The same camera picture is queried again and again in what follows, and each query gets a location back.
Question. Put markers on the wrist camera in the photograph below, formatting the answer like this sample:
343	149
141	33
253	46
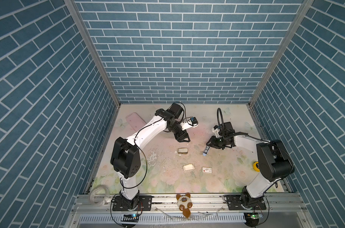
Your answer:
190	122
216	131

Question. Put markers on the staple box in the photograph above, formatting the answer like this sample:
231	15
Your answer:
206	169

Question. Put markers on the yellow tape roll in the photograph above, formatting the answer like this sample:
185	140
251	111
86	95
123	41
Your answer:
256	166

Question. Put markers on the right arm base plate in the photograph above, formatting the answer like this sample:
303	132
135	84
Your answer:
238	202

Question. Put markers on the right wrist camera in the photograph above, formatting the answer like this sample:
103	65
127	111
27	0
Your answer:
216	131

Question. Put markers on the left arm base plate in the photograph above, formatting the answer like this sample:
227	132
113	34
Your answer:
139	202

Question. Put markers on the beige mini stapler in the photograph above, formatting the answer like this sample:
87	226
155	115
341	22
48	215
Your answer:
182	151

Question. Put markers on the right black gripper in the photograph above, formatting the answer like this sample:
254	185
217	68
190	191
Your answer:
213	142

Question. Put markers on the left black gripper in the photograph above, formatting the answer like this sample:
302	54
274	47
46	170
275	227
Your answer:
181	136

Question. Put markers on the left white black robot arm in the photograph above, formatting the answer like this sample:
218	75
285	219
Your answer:
125	157

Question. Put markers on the pink rectangular case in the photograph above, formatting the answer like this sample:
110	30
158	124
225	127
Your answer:
135	121

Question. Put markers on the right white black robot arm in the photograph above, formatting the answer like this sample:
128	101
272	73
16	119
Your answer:
274	162

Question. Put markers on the blue mini stapler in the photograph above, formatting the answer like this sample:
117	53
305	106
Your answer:
206	150

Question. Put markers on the panda plush toy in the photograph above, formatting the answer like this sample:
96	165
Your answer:
185	204

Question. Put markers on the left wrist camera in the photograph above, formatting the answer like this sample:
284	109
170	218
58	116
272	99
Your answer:
190	122

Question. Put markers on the aluminium front rail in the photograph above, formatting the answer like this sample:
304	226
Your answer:
275	202

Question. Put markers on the staple box tray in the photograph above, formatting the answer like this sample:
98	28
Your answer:
188	167

